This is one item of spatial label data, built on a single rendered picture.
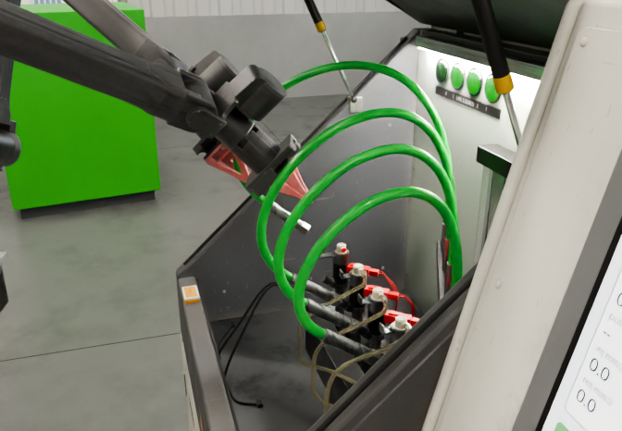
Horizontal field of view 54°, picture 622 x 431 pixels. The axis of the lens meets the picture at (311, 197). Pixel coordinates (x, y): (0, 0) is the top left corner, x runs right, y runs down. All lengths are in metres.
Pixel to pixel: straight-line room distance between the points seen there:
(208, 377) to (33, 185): 3.39
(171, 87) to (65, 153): 3.44
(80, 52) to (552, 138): 0.56
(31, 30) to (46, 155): 3.49
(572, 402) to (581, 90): 0.28
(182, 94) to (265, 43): 6.71
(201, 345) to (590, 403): 0.72
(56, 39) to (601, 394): 0.69
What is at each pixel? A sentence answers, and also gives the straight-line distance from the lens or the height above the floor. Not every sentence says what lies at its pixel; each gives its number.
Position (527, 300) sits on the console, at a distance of 0.65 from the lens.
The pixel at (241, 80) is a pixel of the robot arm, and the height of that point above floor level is 1.42.
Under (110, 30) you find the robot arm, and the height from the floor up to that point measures 1.46.
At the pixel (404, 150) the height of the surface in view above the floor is 1.35.
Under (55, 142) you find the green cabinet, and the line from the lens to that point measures 4.26.
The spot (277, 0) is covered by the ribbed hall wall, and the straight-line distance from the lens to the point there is 7.61.
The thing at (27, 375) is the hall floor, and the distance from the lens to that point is 2.85.
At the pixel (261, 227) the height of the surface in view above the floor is 1.22.
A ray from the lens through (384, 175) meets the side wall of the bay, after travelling 1.38.
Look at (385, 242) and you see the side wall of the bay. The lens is 1.45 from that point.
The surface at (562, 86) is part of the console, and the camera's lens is 0.65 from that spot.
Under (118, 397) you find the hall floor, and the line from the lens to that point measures 2.61.
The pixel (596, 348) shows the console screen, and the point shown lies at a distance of 0.58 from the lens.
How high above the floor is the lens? 1.58
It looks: 21 degrees down
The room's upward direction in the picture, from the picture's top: straight up
